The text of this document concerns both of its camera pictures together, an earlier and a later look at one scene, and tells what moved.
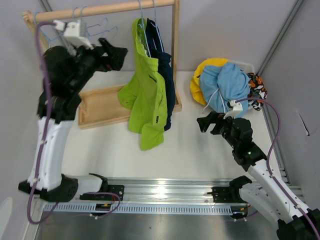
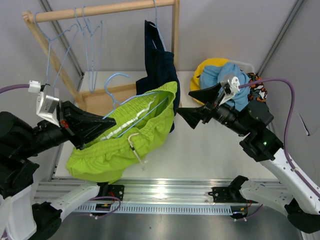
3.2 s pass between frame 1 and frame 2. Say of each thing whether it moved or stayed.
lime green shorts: moved
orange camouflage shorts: stayed
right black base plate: stayed
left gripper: moved
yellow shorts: stayed
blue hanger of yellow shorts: moved
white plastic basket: stayed
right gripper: moved
